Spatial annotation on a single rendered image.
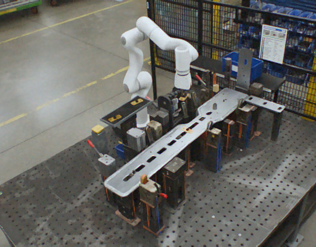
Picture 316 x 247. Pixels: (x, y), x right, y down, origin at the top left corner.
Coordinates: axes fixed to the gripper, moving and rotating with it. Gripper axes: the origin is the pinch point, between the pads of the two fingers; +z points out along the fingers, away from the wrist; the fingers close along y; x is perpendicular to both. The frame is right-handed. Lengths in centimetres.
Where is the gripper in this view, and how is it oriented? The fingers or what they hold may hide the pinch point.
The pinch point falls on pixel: (183, 93)
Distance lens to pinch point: 229.9
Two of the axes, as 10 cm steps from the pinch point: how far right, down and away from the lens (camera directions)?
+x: 4.5, -5.5, 7.0
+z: 0.7, 8.0, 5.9
